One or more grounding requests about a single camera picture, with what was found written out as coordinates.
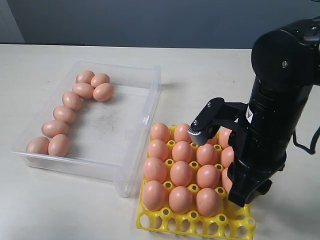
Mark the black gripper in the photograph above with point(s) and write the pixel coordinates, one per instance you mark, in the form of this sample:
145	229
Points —
254	164

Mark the brown egg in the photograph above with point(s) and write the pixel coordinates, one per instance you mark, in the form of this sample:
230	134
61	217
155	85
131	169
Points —
71	100
159	131
103	92
207	155
153	195
181	133
38	145
54	127
227	157
208	176
59	145
84	90
181	174
207	202
182	151
158	149
223	137
213	141
180	200
155	170
85	77
65	114
226	182
99	79

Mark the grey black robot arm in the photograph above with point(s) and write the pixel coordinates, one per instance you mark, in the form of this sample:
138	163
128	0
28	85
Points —
286	63

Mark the yellow plastic egg tray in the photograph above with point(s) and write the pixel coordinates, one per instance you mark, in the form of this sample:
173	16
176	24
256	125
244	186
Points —
231	222

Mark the clear plastic egg bin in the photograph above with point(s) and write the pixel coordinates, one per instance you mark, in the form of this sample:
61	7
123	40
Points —
107	138

